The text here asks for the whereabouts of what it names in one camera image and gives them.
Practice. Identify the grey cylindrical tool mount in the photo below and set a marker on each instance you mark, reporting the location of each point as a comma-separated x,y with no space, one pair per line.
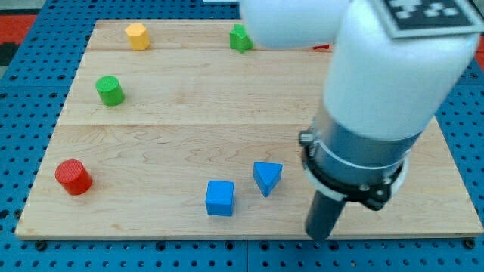
347,166

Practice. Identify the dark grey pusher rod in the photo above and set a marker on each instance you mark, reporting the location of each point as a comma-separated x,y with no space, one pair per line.
322,216

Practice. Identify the blue triangle block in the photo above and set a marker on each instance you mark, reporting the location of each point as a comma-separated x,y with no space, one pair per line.
267,175

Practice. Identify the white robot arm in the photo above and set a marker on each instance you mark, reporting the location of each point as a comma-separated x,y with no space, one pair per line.
394,63

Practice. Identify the blue cube block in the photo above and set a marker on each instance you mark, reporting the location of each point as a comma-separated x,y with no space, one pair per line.
220,198

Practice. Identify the fiducial marker tag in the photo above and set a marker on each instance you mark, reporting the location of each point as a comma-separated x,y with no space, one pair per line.
404,19

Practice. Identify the wooden board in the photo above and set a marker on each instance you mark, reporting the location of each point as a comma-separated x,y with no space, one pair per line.
194,111

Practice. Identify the green star block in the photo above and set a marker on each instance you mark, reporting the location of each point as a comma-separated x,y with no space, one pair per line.
239,39

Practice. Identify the green cylinder block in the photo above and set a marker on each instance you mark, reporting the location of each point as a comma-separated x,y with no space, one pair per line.
110,90

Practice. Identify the yellow hexagon block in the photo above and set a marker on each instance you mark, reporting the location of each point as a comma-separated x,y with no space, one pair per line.
138,37

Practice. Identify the red cylinder block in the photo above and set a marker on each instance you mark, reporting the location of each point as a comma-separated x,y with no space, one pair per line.
73,177

